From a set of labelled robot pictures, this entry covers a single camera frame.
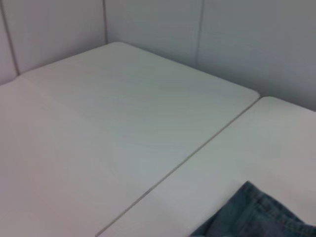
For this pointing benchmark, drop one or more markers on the blue denim shorts with cartoon print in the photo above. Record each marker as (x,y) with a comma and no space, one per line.
(256,217)

